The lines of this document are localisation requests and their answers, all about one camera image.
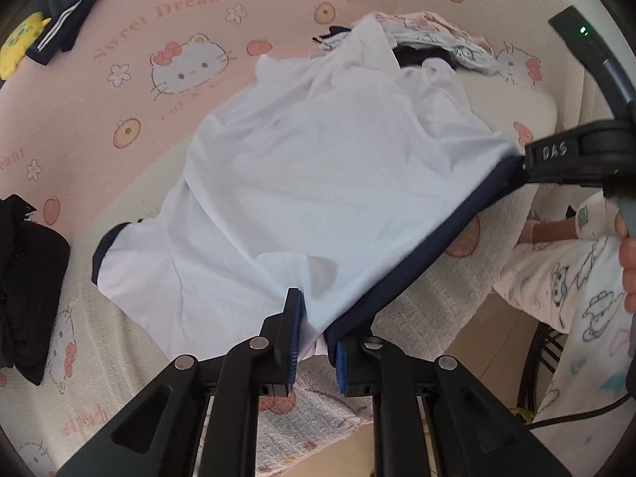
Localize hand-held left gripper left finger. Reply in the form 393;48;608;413
57;287;305;477

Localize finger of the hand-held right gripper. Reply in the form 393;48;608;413
517;129;585;188

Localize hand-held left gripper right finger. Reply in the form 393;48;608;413
323;329;572;477

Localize white shirt with navy trim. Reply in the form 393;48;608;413
91;14;528;361

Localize pile of small patterned clothes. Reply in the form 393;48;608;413
312;24;460;71

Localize person's right hand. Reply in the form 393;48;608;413
615;211;636;311

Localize person's printed pajama pants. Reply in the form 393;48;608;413
492;191;636;458

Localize pink printed garment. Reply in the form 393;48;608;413
372;10;494;55

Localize black garment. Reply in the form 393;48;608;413
0;194;71;387

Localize pink cat-print blanket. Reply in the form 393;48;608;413
0;0;597;477

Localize navy white-striped pants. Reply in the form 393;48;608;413
25;0;107;66

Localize yellow plush toy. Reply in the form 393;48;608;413
0;12;53;80

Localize black metal chair frame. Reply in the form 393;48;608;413
517;320;567;413

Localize black cable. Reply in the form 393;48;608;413
527;392;636;429

